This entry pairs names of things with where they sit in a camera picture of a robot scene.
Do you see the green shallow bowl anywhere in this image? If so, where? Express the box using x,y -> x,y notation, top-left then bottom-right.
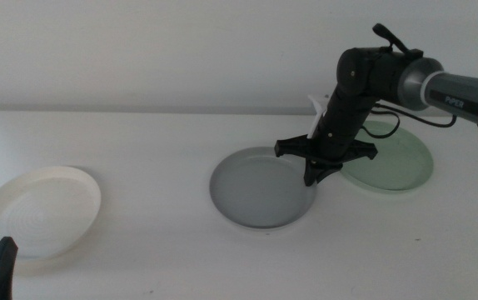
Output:
338,120 -> 435,193

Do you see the white shallow bowl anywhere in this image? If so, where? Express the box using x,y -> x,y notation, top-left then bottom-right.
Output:
0,165 -> 102,262

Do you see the grey shallow bowl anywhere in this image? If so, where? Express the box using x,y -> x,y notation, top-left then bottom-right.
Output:
208,145 -> 318,230

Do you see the black right camera cable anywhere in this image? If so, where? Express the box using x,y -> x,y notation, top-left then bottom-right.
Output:
361,102 -> 459,141

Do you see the short black cable loop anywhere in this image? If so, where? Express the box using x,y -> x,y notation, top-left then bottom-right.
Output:
371,22 -> 425,59

